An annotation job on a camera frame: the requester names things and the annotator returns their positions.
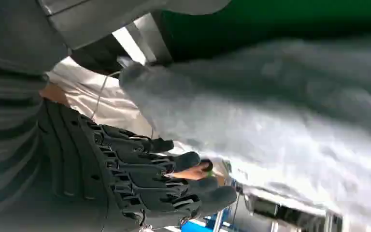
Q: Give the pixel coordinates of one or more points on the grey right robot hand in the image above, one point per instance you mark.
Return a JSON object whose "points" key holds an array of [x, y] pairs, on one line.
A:
{"points": [[131, 179]]}

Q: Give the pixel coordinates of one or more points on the ribbed grey right robot arm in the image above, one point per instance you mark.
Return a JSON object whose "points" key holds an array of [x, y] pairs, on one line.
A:
{"points": [[9, 128]]}

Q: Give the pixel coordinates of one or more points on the person's hand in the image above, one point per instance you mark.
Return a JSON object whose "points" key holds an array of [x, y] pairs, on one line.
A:
{"points": [[192, 173]]}

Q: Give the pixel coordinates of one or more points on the person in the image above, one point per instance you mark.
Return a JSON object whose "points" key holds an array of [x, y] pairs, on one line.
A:
{"points": [[83, 86]]}

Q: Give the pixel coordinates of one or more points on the black equipment box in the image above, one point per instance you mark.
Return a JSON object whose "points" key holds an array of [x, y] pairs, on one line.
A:
{"points": [[288, 214]]}

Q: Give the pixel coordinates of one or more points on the green crate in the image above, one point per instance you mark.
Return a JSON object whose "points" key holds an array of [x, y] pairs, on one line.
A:
{"points": [[268, 19]]}

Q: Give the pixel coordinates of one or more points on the blue metal frame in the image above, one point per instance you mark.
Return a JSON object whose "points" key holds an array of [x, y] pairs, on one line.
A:
{"points": [[198, 225]]}

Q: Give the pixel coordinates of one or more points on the grey metal post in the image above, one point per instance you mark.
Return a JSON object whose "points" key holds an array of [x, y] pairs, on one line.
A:
{"points": [[147, 38]]}

